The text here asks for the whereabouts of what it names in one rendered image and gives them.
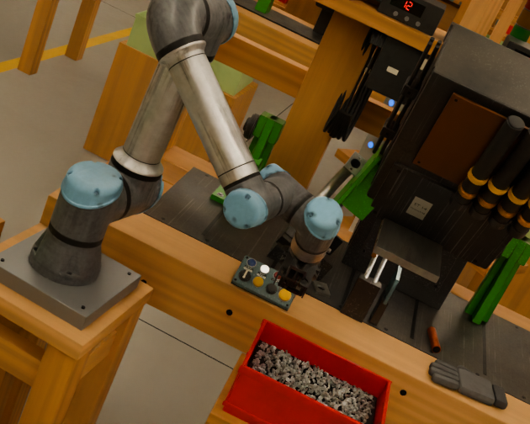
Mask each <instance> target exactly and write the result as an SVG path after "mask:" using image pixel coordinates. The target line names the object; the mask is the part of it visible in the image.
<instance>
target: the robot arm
mask: <svg viewBox="0 0 530 424"><path fill-rule="evenodd" d="M238 21H239V16H238V11H237V9H236V4H235V2H234V1H233V0H151V1H150V3H149V5H148V9H147V12H146V27H147V33H148V36H149V39H150V42H151V46H152V49H153V50H154V53H155V55H156V58H157V59H158V64H157V66H156V70H155V72H154V74H153V76H152V79H151V82H150V84H149V86H148V88H147V90H146V94H145V96H144V98H143V100H142V102H141V105H140V108H139V110H138V112H137V115H136V116H135V120H134V122H133V125H132V126H131V128H130V132H129V134H128V136H127V138H126V141H125V144H124V145H123V146H119V147H117V148H115V149H114V152H113V154H112V156H111V158H110V160H109V164H105V163H102V162H93V161H84V162H78V163H76V164H74V165H73V166H71V167H70V168H69V170H68V171H67V173H66V176H65V177H64V179H63V180H62V183H61V191H60V193H59V196H58V199H57V201H56V205H55V208H54V210H53V213H52V216H51V218H50V223H49V225H48V227H47V228H46V230H45V231H44V232H43V234H42V235H41V236H40V237H39V239H38V240H37V241H36V242H35V244H34V245H33V246H32V249H31V252H30V254H29V262H30V264H31V266H32V267H33V268H34V270H35V271H36V272H37V273H39V274H40V275H42V276H43V277H45V278H47V279H49V280H51V281H53V282H55V283H58V284H64V285H68V286H85V285H89V284H92V283H93V282H95V281H96V280H97V278H98V275H99V273H100V270H101V245H102V241H103V238H104V235H105V233H106V230H107V228H108V226H109V224H110V223H112V222H115V221H117V220H122V219H123V218H126V217H129V216H132V215H138V214H141V213H144V212H146V211H147V210H148V209H150V208H152V207H153V206H154V205H155V204H156V203H157V202H158V201H159V199H160V198H161V196H162V192H163V188H164V182H163V181H162V178H163V176H162V174H163V170H164V168H163V165H162V163H161V159H162V156H163V154H164V152H165V150H166V148H167V145H168V142H169V141H170V139H171V137H172V133H173V131H174V130H175V127H176V125H177V123H178V120H179V118H180V116H181V113H182V111H183V109H184V106H185V107H186V109H187V111H188V114H189V116H190V118H191V120H192V122H193V125H194V127H195V129H196V130H197V133H198V135H199V138H200V140H201V141H202V144H203V146H204V149H205V150H206V152H207V155H208V157H209V159H210V161H211V163H212V166H213V168H214V170H215V172H216V175H217V177H218V179H219V180H220V183H221V186H222V188H223V189H224V190H225V194H226V197H225V200H224V203H223V213H224V216H225V218H226V220H227V221H228V222H229V223H230V224H231V225H232V226H234V227H235V228H238V229H248V228H252V227H256V226H259V225H261V224H262V223H263V222H265V221H267V220H270V219H272V218H274V217H276V216H278V215H279V216H280V217H281V218H283V219H284V220H285V221H286V222H287V223H288V224H289V225H291V226H292V227H294V228H295V229H296V232H295V233H294V237H293V239H292V241H291V247H290V248H289V249H288V251H287V252H286V251H284V254H283V255H282V256H281V258H280V260H279V264H280V265H281V268H280V269H279V271H278V274H277V277H276V278H275V280H274V282H273V284H275V282H276V280H277V278H278V276H281V279H280V280H279V282H278V286H279V288H278V292H279V291H280V289H281V288H284V289H286V290H288V291H289V292H291V293H293V294H294V296H293V299H294V298H295V296H296V295H298V296H302V297H301V298H303V296H304V295H305V292H306V290H307V289H308V287H309V285H310V282H311V280H313V281H315V280H316V279H317V277H318V275H319V273H320V270H321V268H319V266H320V265H321V260H322V258H323V257H324V256H325V255H326V253H327V252H328V253H330V252H331V248H329V247H330V245H331V243H332V242H333V240H334V238H335V236H336V235H337V233H338V232H339V230H340V227H341V223H342V219H343V213H342V208H341V206H340V205H339V203H338V202H337V201H335V200H334V199H330V198H327V197H325V196H320V197H316V196H314V195H312V194H311V193H310V192H309V191H308V190H307V189H305V188H304V187H303V186H302V185H301V184H300V183H298V182H297V181H296V180H295V179H294V178H293V177H291V175H290V174H289V173H288V172H287V171H285V170H283V169H282V168H281V167H280V166H278V165H277V164H274V163H272V164H269V165H267V166H266V167H265V168H263V169H262V170H261V171H260V172H259V170H258V168H257V165H256V163H255V161H254V159H253V157H252V154H251V152H250V150H249V148H248V146H247V144H246V141H245V139H244V137H243V135H242V133H241V130H240V128H239V126H238V124H237V122H236V119H235V117H234V115H233V113H232V112H231V108H230V106H229V104H228V103H227V101H226V98H225V95H224V94H223V92H222V89H221V87H220V85H219V83H218V81H217V78H216V76H215V74H214V72H213V70H212V67H211V65H210V63H211V62H212V61H213V60H214V58H215V55H216V53H217V51H218V49H219V47H220V45H223V44H224V43H226V42H227V41H228V40H230V39H231V38H232V37H233V36H234V34H235V32H236V30H237V26H238ZM281 270H282V272H281Z"/></svg>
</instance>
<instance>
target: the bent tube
mask: <svg viewBox="0 0 530 424"><path fill-rule="evenodd" d="M358 158H360V160H359V159H358ZM366 162H367V160H365V159H364V158H363V157H362V156H361V155H359V154H358V153H357V152H356V151H355V152H354V153H353V154H352V156H351V157H350V158H349V159H348V161H347V162H346V163H345V165H344V166H343V167H342V168H341V169H340V170H339V171H338V172H337V173H336V175H335V176H334V177H333V178H332V179H331V180H330V181H329V182H328V183H327V185H326V186H325V187H324V188H323V189H322V190H321V191H320V192H319V194H318V195H317V196H316V197H320V196H325V197H327V198H330V197H331V196H332V195H333V194H334V193H335V191H336V190H337V189H338V188H339V187H340V186H341V185H342V183H343V182H344V181H345V180H346V179H347V178H349V177H350V176H351V175H353V176H354V177H356V175H357V174H358V173H359V171H360V170H361V169H362V167H363V166H364V165H365V163H366Z"/></svg>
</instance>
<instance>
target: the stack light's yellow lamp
mask: <svg viewBox="0 0 530 424"><path fill-rule="evenodd" d="M516 25H518V26H519V27H521V28H523V29H526V30H528V31H530V12H529V11H527V10H526V9H523V10H522V12H521V14H520V15H519V17H518V19H517V22H516Z"/></svg>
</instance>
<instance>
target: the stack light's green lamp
mask: <svg viewBox="0 0 530 424"><path fill-rule="evenodd" d="M510 35H511V36H513V37H515V38H517V39H519V40H522V41H524V42H527V40H528V38H529V36H530V31H528V30H526V29H523V28H521V27H519V26H518V25H516V24H515V25H514V26H513V28H512V30H511V33H510Z"/></svg>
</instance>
